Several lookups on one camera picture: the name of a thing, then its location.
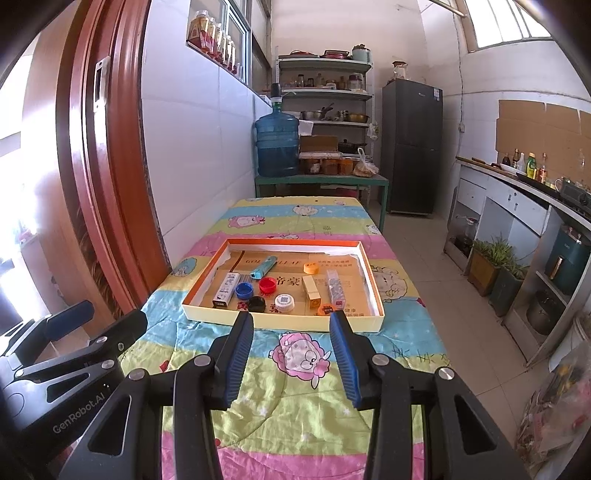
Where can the plastic bag of food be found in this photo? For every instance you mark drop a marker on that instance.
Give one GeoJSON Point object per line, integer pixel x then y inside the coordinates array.
{"type": "Point", "coordinates": [365, 167]}

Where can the white patterned lighter box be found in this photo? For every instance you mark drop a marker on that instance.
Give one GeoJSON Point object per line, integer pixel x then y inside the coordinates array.
{"type": "Point", "coordinates": [227, 290]}

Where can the crumpled plastic bag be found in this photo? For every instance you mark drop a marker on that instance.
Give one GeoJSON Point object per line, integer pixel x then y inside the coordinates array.
{"type": "Point", "coordinates": [558, 406]}

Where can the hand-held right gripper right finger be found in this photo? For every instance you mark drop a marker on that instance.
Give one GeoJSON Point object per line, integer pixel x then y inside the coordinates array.
{"type": "Point", "coordinates": [345, 362]}

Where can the blue bottle cap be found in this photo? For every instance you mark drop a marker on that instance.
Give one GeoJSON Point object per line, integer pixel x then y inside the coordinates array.
{"type": "Point", "coordinates": [244, 290]}

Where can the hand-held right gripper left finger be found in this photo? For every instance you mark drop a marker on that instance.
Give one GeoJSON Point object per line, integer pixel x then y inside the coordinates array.
{"type": "Point", "coordinates": [235, 362]}

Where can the white bottle cap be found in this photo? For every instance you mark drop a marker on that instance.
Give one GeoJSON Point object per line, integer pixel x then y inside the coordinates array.
{"type": "Point", "coordinates": [285, 302]}

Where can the amber food jar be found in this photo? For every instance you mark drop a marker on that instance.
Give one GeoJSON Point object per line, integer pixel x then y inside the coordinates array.
{"type": "Point", "coordinates": [330, 166]}
{"type": "Point", "coordinates": [311, 166]}
{"type": "Point", "coordinates": [346, 166]}

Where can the cartoon sheep printed blanket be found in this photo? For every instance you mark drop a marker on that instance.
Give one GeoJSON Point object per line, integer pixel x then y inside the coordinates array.
{"type": "Point", "coordinates": [286, 415]}

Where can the brown planter with plant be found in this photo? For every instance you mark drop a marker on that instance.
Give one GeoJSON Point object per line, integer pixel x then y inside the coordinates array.
{"type": "Point", "coordinates": [485, 272]}

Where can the window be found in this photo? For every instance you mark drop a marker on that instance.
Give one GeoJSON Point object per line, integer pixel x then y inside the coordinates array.
{"type": "Point", "coordinates": [503, 23]}

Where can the gold rectangular box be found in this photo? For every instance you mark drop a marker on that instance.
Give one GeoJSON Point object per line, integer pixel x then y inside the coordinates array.
{"type": "Point", "coordinates": [311, 295]}

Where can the blue water jug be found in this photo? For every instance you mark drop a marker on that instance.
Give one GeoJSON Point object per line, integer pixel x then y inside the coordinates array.
{"type": "Point", "coordinates": [277, 143]}

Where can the shallow cardboard box tray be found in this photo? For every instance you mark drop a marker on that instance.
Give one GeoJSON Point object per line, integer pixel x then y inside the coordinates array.
{"type": "Point", "coordinates": [295, 258]}

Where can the teal lighter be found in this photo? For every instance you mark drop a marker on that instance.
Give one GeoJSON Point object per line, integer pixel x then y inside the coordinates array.
{"type": "Point", "coordinates": [263, 267]}

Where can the orange bottle cap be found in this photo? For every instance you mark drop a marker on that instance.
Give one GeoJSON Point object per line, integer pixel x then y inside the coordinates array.
{"type": "Point", "coordinates": [310, 267]}
{"type": "Point", "coordinates": [327, 308]}

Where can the row of amber liquid bottles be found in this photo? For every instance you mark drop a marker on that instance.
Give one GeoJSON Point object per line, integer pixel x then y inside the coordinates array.
{"type": "Point", "coordinates": [214, 39]}

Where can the black bottle cap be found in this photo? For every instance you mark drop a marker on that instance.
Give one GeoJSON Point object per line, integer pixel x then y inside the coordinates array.
{"type": "Point", "coordinates": [257, 303]}

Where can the brown cardboard box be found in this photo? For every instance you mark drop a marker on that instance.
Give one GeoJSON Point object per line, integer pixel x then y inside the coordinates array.
{"type": "Point", "coordinates": [318, 144]}

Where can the clear plastic box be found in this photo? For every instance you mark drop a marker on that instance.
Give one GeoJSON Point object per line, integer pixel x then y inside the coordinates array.
{"type": "Point", "coordinates": [336, 288]}

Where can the red bottle cap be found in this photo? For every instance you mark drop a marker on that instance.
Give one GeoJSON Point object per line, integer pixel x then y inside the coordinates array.
{"type": "Point", "coordinates": [268, 285]}

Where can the brown wooden door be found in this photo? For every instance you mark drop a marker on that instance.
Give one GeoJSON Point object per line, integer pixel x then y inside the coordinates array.
{"type": "Point", "coordinates": [111, 161]}

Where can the dark green planter with plant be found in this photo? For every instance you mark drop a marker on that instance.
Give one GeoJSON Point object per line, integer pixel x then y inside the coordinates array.
{"type": "Point", "coordinates": [508, 290]}

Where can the dark green air fryer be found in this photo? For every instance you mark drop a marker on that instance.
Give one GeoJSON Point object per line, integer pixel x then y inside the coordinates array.
{"type": "Point", "coordinates": [568, 261]}

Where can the cardboard sheet on wall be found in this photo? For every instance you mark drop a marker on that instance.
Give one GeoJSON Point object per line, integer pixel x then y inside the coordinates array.
{"type": "Point", "coordinates": [540, 134]}

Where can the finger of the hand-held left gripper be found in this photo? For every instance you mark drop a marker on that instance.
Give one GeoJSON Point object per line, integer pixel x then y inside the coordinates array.
{"type": "Point", "coordinates": [124, 330]}
{"type": "Point", "coordinates": [69, 319]}

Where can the white kitchen counter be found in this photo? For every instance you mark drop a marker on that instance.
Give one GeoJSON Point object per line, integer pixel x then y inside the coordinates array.
{"type": "Point", "coordinates": [512, 203]}

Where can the dark grey refrigerator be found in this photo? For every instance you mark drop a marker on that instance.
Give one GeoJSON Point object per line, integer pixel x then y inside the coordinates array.
{"type": "Point", "coordinates": [412, 147]}

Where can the white metal shelf rack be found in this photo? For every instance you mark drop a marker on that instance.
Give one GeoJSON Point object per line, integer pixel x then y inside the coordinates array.
{"type": "Point", "coordinates": [323, 94]}

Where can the group of condiment bottles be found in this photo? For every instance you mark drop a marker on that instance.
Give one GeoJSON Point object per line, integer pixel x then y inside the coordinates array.
{"type": "Point", "coordinates": [526, 166]}

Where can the green low table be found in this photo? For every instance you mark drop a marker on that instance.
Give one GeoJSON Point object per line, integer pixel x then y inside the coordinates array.
{"type": "Point", "coordinates": [323, 179]}

